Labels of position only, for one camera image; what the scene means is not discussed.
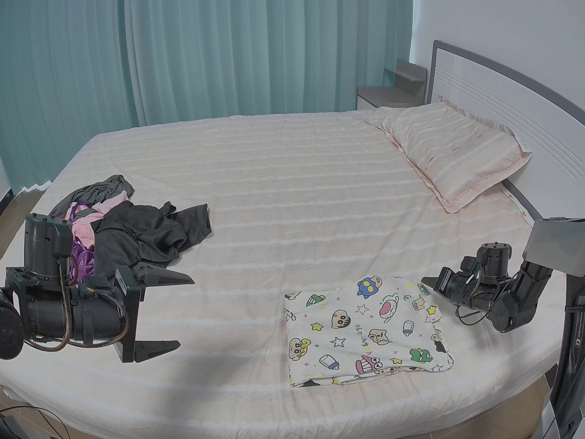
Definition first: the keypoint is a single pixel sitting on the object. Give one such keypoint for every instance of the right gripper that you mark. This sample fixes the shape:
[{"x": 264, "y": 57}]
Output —
[{"x": 454, "y": 291}]

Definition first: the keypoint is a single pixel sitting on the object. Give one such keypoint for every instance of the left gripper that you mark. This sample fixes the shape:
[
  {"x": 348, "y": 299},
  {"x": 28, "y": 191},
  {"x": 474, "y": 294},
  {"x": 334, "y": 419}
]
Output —
[{"x": 77, "y": 318}]

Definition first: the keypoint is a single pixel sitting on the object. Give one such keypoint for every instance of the white printed pyjama top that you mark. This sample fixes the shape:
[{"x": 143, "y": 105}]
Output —
[{"x": 365, "y": 336}]

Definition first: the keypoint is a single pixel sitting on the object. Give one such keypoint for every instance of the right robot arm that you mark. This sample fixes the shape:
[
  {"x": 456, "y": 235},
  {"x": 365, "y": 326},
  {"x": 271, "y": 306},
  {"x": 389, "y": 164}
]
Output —
[{"x": 525, "y": 286}]

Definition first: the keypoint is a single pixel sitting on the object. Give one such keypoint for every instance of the bed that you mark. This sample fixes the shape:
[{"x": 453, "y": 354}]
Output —
[{"x": 297, "y": 190}]

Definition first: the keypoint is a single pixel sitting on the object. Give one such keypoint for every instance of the black garment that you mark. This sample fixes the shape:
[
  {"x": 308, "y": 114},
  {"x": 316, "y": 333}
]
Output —
[{"x": 146, "y": 231}]

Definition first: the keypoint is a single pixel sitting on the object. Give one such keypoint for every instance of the purple satin garment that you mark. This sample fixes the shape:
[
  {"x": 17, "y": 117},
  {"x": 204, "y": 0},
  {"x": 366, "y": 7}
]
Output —
[{"x": 82, "y": 259}]

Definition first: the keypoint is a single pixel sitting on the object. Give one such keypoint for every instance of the pink garment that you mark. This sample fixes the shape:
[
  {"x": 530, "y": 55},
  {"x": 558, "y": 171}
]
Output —
[{"x": 84, "y": 229}]

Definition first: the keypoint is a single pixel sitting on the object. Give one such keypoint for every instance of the pink striped pillow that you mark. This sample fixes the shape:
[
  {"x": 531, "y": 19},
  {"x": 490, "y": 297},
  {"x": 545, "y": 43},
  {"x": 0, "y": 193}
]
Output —
[{"x": 457, "y": 158}]

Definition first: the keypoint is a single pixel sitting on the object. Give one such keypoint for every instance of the grey garment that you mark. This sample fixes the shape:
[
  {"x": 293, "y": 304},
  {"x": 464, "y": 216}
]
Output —
[{"x": 100, "y": 188}]

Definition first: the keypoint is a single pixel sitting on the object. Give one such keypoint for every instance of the grey bedside table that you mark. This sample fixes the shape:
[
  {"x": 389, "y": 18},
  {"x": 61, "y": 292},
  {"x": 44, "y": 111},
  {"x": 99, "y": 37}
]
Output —
[{"x": 393, "y": 94}]

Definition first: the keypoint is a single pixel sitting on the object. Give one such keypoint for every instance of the blue-green curtain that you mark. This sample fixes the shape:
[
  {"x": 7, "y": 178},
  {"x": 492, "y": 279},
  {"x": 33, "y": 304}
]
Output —
[
  {"x": 274, "y": 39},
  {"x": 59, "y": 85}
]

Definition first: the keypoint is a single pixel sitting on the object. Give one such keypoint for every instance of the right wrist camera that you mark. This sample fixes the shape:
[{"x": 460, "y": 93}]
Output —
[{"x": 468, "y": 265}]

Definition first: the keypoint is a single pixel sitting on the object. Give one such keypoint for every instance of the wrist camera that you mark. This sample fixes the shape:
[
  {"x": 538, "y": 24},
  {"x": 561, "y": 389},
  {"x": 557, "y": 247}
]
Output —
[
  {"x": 468, "y": 265},
  {"x": 96, "y": 287}
]

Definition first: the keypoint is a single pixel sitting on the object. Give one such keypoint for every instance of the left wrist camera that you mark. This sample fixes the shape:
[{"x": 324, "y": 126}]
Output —
[{"x": 96, "y": 287}]

